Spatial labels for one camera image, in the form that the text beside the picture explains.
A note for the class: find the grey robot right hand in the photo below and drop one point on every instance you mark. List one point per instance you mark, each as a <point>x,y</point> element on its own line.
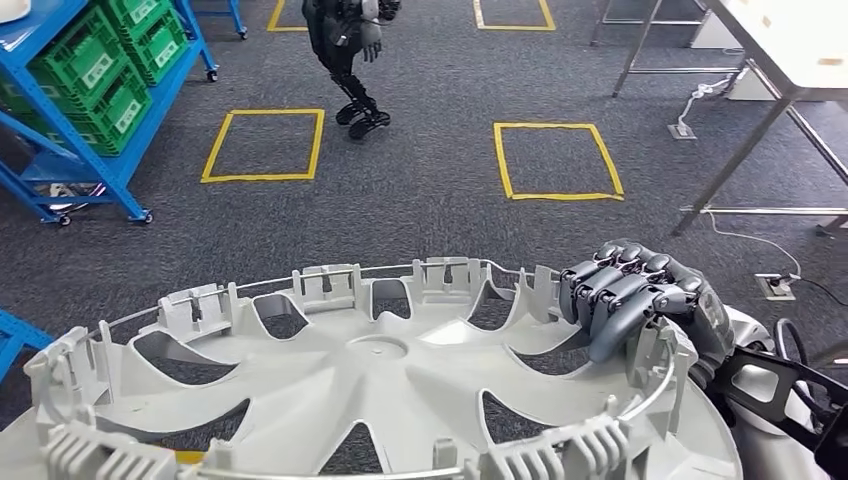
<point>689,298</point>

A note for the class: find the grey plastic wheel hubcap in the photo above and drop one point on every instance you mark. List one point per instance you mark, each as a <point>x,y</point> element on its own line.
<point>371,371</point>

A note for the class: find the stainless steel workbench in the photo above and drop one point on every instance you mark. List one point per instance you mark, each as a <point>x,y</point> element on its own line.
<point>782,40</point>

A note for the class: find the white table with metal legs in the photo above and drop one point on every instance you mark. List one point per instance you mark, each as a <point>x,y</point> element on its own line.
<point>712,36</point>

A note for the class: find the green plastic crate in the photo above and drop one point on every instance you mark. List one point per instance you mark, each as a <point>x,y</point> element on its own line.
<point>79,60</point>
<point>129,16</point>
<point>116,129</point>
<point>159,63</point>

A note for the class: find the white plastic part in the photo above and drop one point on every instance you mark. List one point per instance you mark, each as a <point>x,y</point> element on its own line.
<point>13,8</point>

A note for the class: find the black humanoid robot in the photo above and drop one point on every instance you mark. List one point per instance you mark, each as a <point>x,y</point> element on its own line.
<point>344,40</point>

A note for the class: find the round metal stanchion base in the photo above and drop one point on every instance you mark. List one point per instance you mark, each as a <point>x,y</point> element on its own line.
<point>76,199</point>

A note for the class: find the white floor power socket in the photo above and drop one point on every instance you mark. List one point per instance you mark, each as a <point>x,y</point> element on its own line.
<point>775,288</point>
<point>682,131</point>

